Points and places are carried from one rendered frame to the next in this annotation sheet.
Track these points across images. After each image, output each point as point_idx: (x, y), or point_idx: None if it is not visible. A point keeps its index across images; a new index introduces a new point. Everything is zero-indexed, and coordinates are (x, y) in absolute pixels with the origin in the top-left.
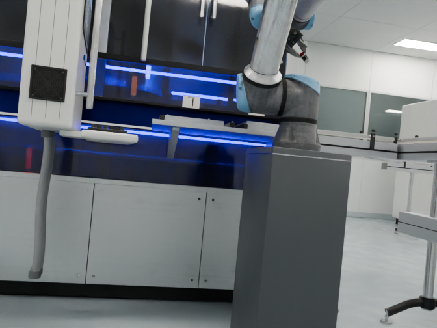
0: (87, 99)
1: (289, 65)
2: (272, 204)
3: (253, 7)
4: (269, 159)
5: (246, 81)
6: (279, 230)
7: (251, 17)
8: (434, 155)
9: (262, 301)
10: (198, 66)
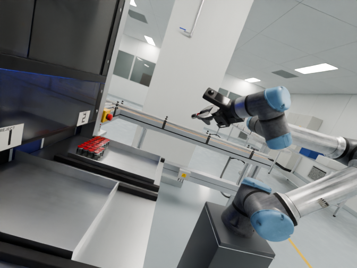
0: None
1: (111, 65)
2: None
3: (290, 135)
4: (268, 260)
5: (294, 226)
6: None
7: (286, 146)
8: (148, 126)
9: None
10: (22, 63)
